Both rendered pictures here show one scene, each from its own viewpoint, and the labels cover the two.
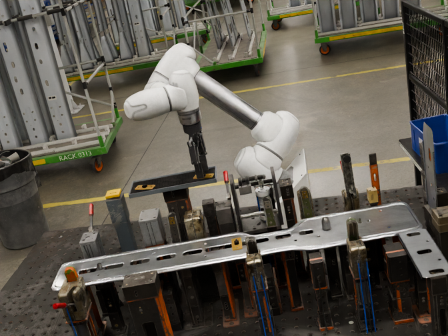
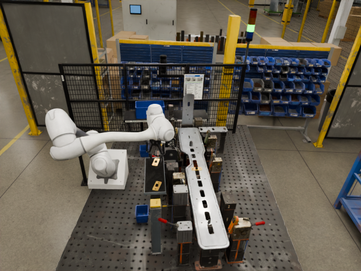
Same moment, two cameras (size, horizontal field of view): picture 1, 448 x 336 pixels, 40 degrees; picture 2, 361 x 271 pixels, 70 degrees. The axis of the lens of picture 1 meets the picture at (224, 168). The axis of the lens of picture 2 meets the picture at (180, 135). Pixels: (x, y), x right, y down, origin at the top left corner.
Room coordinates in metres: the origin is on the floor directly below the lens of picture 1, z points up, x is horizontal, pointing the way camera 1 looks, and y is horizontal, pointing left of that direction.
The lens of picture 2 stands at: (2.45, 1.58, 2.32)
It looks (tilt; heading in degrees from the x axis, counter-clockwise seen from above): 32 degrees down; 260
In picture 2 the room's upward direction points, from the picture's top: 2 degrees clockwise
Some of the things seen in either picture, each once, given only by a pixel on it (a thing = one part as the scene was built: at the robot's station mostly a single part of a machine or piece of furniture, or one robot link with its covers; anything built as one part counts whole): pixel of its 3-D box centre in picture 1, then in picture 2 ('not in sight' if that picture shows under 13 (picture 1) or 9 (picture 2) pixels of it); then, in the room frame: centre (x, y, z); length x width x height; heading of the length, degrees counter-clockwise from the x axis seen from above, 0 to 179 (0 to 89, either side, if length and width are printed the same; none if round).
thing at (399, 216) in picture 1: (231, 247); (197, 170); (2.01, 0.03, 1.00); 1.38 x 0.22 x 0.02; 86
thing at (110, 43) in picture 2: not in sight; (131, 58); (2.53, -5.01, 0.52); 1.20 x 0.80 x 1.05; 76
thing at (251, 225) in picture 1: (261, 227); (170, 167); (2.22, -0.10, 0.94); 0.18 x 0.13 x 0.49; 86
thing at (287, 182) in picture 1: (293, 227); not in sight; (2.22, -0.23, 0.91); 0.07 x 0.05 x 0.42; 176
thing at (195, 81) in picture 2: not in sight; (193, 86); (1.85, -1.00, 1.30); 0.23 x 0.02 x 0.31; 176
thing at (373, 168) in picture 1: (378, 211); not in sight; (2.13, -0.56, 0.95); 0.03 x 0.01 x 0.50; 86
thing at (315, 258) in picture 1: (321, 292); (209, 162); (1.83, -0.25, 0.84); 0.11 x 0.08 x 0.29; 176
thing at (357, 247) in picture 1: (361, 285); (210, 151); (1.79, -0.38, 0.87); 0.12 x 0.09 x 0.35; 176
